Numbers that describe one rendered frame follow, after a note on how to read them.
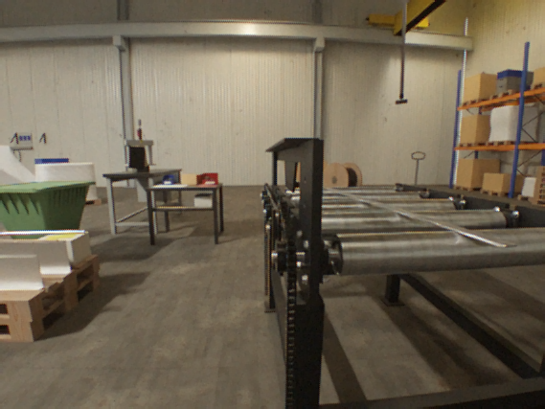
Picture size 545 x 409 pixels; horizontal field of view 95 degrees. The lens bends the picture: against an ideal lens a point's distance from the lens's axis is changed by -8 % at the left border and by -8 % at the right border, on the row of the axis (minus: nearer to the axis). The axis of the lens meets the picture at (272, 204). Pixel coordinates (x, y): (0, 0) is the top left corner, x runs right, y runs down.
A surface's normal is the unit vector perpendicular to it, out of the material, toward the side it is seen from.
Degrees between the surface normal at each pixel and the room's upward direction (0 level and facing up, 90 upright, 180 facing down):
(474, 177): 90
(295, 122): 90
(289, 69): 90
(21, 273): 90
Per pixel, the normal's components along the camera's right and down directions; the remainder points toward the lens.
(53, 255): 0.07, 0.17
